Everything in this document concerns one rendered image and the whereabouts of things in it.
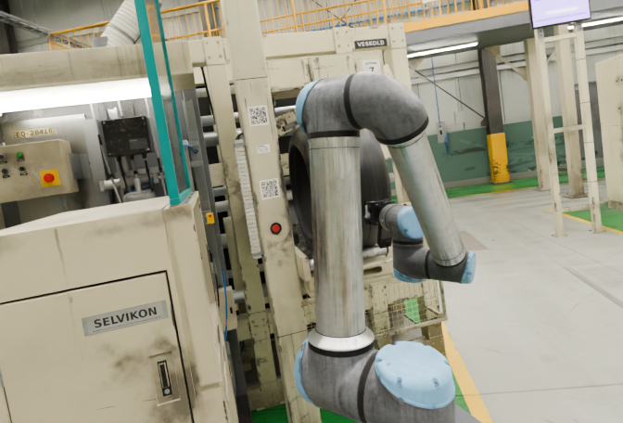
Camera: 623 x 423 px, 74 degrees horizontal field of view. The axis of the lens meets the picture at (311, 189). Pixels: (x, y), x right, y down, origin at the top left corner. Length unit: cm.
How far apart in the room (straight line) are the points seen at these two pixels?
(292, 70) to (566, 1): 404
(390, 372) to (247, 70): 121
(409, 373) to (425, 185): 39
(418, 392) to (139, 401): 53
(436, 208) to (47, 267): 80
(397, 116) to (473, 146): 1045
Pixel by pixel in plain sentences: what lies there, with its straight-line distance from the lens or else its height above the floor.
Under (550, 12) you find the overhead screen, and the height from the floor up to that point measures 246.
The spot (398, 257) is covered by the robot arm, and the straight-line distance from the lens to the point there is 125.
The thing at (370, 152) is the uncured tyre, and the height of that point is 130.
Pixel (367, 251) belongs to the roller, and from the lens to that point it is 170.
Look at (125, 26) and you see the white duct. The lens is 203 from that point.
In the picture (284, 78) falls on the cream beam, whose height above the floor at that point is 169.
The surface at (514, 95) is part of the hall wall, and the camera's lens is 1169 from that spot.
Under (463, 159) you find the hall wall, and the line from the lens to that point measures 1120.
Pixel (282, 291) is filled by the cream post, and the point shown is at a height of 80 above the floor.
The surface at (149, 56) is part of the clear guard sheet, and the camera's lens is 87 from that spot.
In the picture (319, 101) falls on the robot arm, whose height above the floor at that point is 143.
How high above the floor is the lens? 132
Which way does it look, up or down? 5 degrees down
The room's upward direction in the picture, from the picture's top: 9 degrees counter-clockwise
